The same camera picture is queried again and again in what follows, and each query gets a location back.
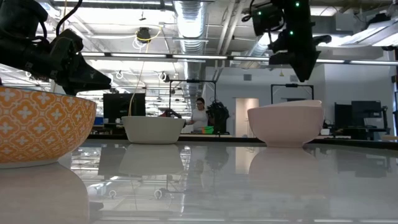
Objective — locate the pink bowl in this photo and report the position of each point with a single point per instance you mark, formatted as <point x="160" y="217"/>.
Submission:
<point x="286" y="127"/>

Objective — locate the black ceiling camera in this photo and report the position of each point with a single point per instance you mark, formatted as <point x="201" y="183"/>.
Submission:
<point x="143" y="34"/>

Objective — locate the green container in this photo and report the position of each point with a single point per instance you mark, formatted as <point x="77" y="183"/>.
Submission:
<point x="207" y="129"/>

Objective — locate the white doorway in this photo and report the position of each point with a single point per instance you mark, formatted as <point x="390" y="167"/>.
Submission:
<point x="246" y="116"/>

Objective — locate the black background robot arm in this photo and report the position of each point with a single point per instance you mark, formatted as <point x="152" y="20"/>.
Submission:
<point x="218" y="116"/>

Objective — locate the silver ventilation duct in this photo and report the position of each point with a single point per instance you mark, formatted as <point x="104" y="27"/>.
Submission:
<point x="190" y="28"/>

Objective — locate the blue storage bin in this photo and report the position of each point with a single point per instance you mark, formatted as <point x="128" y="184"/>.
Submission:
<point x="99" y="120"/>

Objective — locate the black computer monitor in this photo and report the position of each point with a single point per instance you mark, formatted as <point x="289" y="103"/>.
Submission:
<point x="119" y="107"/>
<point x="343" y="115"/>
<point x="367" y="109"/>

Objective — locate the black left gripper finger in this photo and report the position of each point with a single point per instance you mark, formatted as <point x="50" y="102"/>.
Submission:
<point x="76" y="91"/>
<point x="90" y="79"/>

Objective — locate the long ceiling light bar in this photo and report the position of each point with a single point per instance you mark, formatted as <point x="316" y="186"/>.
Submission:
<point x="199" y="57"/>

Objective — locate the small white cup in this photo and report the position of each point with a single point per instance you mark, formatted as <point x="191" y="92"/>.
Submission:
<point x="325" y="132"/>

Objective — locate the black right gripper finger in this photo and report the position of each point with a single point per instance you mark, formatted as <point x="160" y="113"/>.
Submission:
<point x="306" y="67"/>

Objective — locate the black metal frame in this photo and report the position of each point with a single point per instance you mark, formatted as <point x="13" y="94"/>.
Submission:
<point x="192" y="81"/>
<point x="292" y="86"/>

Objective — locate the orange patterned bowl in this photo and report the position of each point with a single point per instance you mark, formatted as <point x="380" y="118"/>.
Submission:
<point x="37" y="127"/>

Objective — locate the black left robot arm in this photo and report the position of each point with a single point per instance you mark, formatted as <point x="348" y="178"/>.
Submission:
<point x="18" y="46"/>

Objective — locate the red background robot part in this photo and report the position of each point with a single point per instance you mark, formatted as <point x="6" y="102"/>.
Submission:
<point x="166" y="113"/>

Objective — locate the person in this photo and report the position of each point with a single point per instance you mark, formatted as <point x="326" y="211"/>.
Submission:
<point x="199" y="118"/>

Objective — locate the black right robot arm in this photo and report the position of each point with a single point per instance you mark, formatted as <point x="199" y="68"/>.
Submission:
<point x="289" y="15"/>

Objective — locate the white bowl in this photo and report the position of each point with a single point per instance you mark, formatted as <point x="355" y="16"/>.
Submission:
<point x="152" y="130"/>

